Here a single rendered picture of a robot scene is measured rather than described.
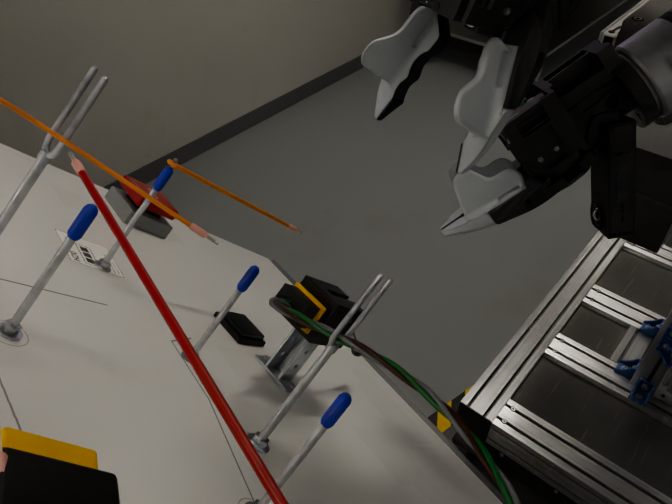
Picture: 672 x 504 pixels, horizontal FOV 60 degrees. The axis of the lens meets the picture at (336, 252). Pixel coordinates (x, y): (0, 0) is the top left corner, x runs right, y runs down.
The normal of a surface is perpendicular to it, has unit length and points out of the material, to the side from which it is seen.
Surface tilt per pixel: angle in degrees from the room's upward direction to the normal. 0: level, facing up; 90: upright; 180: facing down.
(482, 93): 79
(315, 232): 0
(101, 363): 48
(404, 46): 108
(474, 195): 74
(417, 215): 0
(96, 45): 90
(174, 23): 90
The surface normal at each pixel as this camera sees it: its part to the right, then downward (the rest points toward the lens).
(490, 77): 0.72, 0.31
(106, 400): 0.60, -0.79
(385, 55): 0.48, 0.78
